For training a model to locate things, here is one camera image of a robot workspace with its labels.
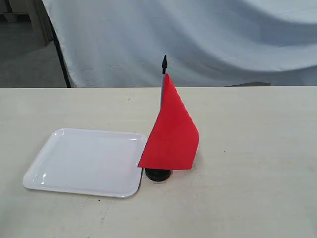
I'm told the white backdrop cloth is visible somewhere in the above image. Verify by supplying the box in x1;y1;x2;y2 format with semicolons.
44;0;317;87

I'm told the red flag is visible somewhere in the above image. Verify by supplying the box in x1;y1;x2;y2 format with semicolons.
138;56;199;170

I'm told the white rectangular plastic tray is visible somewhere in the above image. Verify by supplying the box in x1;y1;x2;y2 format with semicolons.
23;128;147;198

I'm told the black round flag base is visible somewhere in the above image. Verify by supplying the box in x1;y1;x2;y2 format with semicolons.
145;168;172;182

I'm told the black backdrop frame pole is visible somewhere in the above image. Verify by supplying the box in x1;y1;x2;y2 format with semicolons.
48;19;72;88

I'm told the wooden furniture in background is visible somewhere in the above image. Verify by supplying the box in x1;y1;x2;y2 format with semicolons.
0;0;53;47

